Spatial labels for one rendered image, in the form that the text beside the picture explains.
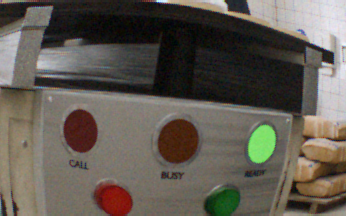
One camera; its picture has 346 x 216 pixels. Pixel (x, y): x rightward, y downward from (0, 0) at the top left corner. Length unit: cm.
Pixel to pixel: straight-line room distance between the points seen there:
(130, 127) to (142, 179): 4
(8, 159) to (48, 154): 5
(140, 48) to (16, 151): 43
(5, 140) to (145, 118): 14
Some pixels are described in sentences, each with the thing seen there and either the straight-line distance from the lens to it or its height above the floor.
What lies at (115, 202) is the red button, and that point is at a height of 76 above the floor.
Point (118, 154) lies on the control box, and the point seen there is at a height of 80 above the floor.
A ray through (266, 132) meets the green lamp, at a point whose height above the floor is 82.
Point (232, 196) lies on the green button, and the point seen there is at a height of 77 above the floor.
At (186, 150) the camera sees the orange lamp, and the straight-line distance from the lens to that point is 55.
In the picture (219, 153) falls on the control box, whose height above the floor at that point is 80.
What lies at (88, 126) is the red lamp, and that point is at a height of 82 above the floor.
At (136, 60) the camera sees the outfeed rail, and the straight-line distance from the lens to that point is 92.
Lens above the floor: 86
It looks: 3 degrees down
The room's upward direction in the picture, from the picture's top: 7 degrees clockwise
